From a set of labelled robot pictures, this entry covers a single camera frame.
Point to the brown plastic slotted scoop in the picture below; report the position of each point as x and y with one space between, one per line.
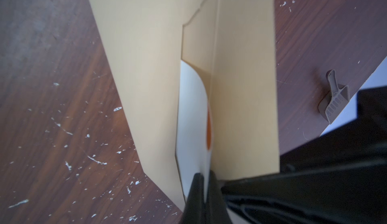
336 99

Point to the tan paper envelope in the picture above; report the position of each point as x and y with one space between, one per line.
221 54

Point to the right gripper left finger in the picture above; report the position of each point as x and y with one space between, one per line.
194 211

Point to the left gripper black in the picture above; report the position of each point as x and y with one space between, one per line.
338 178

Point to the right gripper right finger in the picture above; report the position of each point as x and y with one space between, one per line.
216 210

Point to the cream letter paper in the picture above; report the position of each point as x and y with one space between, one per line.
194 129

